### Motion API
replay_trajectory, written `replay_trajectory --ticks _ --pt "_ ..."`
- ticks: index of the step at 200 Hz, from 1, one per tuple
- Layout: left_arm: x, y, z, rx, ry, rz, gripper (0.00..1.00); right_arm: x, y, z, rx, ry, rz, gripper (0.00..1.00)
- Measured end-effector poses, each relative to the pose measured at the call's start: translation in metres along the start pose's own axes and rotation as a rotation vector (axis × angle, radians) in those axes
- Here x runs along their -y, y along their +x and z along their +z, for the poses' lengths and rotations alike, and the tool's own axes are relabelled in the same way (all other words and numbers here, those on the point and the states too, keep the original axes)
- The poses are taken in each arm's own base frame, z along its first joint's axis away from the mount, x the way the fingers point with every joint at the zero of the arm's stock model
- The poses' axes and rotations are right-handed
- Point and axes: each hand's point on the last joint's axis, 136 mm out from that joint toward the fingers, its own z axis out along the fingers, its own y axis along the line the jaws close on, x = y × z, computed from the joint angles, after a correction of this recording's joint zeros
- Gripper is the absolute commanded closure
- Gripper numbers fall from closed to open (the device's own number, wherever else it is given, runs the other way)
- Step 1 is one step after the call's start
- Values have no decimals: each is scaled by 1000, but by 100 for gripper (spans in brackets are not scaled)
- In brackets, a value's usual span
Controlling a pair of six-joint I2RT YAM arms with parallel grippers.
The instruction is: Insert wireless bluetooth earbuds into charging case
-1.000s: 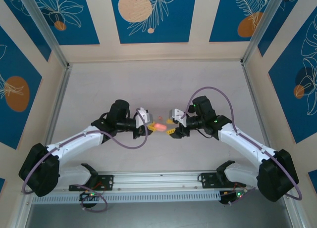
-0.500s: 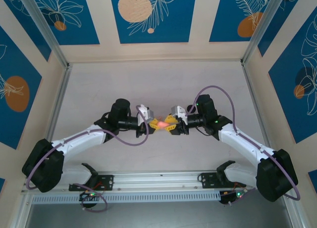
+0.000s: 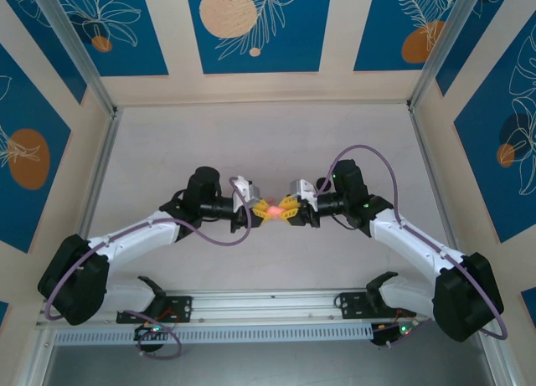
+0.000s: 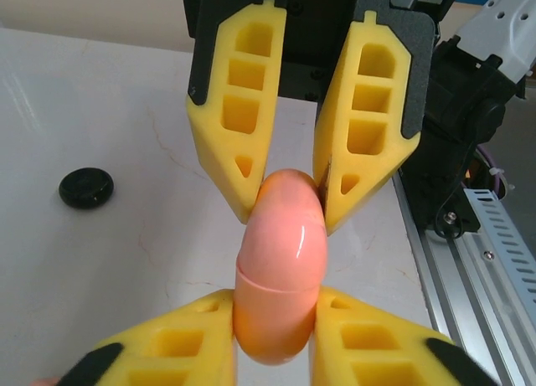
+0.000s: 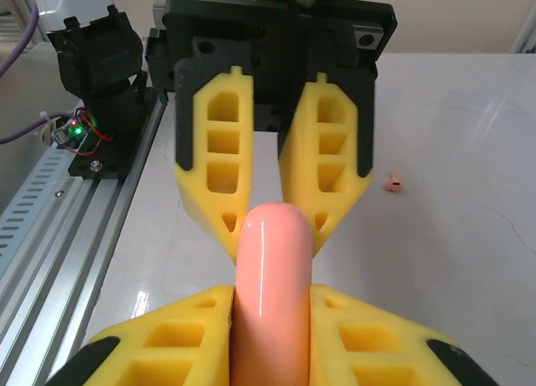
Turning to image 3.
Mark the earbud charging case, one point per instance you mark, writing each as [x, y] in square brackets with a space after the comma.
[274, 210]

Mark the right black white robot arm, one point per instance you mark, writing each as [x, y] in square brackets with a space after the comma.
[465, 302]

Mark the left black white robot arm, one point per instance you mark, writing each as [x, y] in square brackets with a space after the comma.
[75, 281]

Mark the grey metal panel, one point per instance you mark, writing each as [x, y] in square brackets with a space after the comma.
[268, 365]

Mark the black controller board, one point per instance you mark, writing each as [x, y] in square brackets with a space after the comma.
[402, 330]
[153, 330]

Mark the aluminium table edge rail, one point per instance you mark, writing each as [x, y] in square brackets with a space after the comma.
[427, 160]
[102, 160]

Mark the aluminium mounting rail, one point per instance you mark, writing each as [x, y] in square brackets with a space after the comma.
[272, 306]

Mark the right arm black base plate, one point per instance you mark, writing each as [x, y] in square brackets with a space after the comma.
[352, 304]

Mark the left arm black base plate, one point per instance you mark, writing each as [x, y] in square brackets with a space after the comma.
[182, 308]

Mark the aluminium frame post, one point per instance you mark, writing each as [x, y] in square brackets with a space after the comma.
[444, 38]
[71, 38]

